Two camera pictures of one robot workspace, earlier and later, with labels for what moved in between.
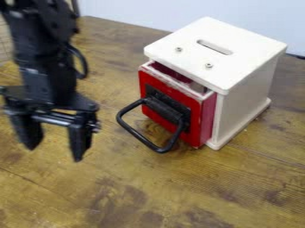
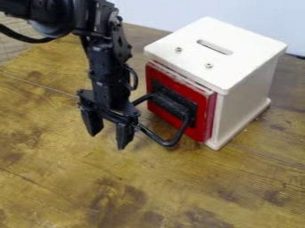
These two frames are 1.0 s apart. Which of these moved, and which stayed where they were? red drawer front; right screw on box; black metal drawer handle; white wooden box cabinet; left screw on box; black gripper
Moved: black gripper; black metal drawer handle; red drawer front
Stayed: right screw on box; left screw on box; white wooden box cabinet
